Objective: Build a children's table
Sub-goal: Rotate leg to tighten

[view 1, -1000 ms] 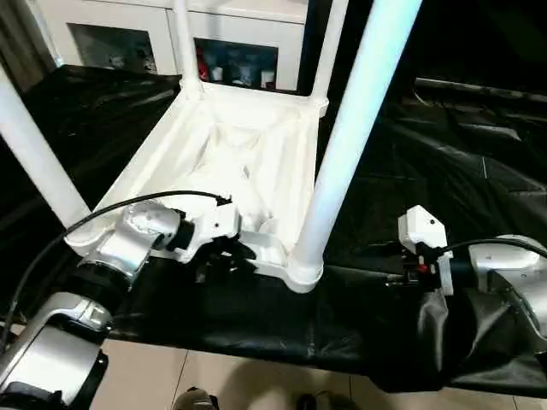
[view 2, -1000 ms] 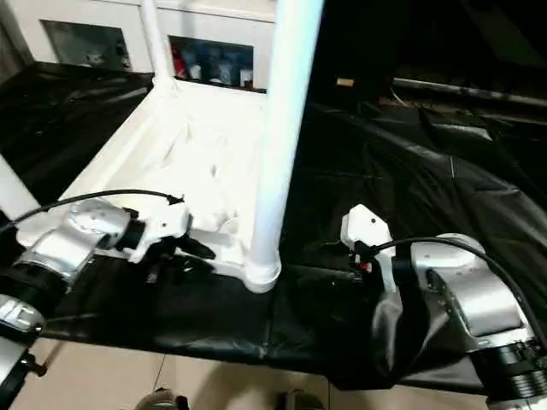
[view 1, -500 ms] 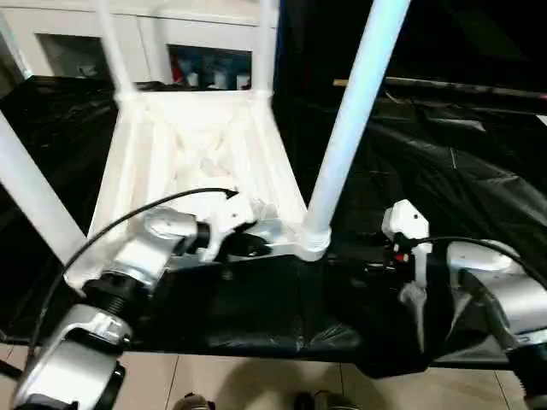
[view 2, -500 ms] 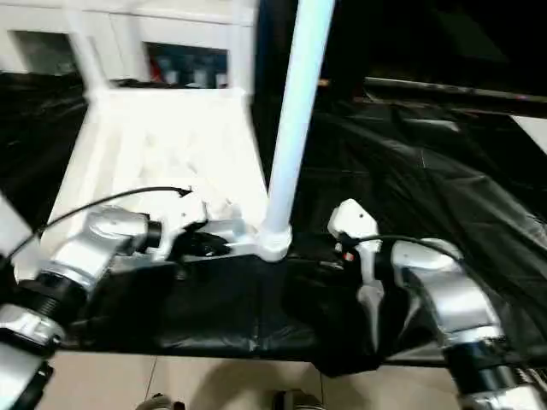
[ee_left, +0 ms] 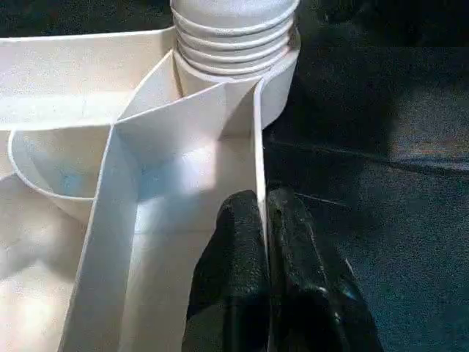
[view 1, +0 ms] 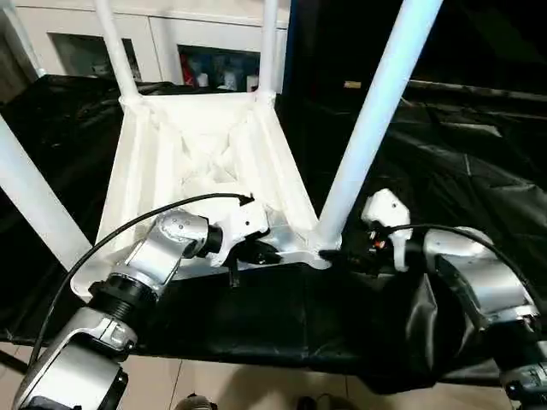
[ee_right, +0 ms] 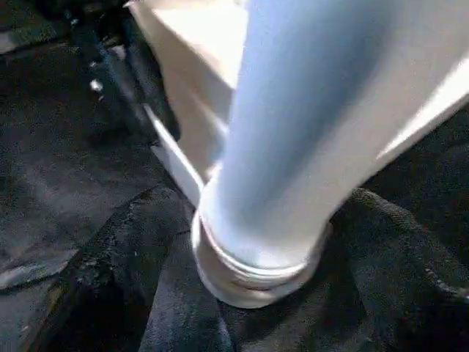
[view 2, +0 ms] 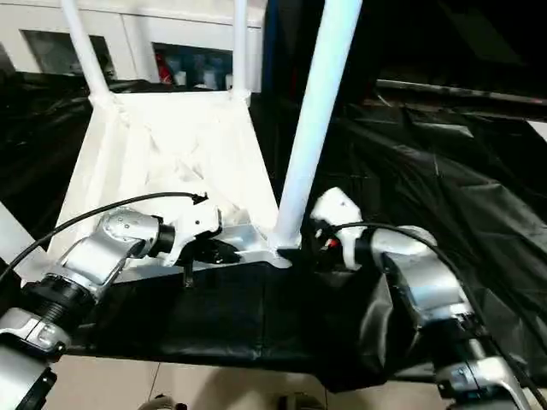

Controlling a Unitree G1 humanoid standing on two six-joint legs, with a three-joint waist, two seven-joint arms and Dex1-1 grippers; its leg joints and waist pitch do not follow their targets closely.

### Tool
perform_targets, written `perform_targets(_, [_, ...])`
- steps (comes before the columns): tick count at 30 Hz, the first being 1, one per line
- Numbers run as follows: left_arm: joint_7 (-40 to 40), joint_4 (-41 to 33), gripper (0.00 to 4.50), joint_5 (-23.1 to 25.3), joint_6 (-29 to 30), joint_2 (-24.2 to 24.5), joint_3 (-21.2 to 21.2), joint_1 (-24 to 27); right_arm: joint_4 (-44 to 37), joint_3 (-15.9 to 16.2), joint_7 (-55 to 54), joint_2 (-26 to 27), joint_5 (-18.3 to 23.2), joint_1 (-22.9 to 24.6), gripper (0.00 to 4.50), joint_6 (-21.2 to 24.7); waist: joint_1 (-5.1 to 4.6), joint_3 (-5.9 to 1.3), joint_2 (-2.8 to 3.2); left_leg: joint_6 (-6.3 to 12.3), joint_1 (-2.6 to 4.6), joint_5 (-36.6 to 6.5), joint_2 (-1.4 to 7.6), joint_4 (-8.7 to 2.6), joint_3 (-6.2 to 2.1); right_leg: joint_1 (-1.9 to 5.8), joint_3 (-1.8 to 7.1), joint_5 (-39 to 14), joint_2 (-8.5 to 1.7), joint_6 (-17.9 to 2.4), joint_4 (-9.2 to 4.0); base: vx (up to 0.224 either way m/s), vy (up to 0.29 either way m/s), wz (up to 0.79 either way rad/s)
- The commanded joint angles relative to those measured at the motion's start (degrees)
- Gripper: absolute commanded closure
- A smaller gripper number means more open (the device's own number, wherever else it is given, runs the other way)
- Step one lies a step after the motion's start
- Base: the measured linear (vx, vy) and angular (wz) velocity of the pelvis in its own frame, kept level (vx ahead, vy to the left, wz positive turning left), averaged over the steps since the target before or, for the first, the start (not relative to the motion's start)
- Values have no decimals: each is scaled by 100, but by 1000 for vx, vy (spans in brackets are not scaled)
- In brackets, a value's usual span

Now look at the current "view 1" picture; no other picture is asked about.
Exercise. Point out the white plastic table top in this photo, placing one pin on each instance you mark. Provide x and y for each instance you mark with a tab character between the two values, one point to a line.
205	145

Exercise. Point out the white plastic table leg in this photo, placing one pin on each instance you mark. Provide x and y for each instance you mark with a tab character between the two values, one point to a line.
268	51
38	196
376	120
115	51

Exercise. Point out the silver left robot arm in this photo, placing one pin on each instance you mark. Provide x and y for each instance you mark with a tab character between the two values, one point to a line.
158	252

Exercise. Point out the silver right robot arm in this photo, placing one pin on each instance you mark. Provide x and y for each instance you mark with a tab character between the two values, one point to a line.
483	286

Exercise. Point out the black mat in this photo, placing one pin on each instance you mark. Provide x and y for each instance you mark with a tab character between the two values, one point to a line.
291	325

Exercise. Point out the grey left robot foot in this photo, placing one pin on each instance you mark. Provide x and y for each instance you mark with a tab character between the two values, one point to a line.
197	401

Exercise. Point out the grey robot foot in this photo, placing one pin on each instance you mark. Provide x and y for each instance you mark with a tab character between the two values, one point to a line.
320	402
197	401

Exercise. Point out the grey right robot foot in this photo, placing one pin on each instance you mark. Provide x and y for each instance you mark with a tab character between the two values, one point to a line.
320	402

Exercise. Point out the small gold tag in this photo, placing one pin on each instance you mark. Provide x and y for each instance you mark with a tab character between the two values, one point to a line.
352	84

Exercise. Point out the black metal bar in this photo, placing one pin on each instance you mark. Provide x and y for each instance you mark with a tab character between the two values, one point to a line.
479	90

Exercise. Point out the white cabinet with glass doors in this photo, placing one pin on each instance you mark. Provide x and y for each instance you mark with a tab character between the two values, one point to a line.
188	30

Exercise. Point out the black metal stand leg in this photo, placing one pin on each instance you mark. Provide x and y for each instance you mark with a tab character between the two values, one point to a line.
10	360

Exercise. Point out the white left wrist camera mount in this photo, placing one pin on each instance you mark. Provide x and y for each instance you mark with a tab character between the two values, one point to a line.
244	220

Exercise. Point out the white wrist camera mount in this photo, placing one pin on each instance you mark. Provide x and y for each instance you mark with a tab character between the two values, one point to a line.
244	220
385	209

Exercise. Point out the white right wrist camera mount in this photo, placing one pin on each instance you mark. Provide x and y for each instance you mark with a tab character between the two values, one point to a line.
385	209

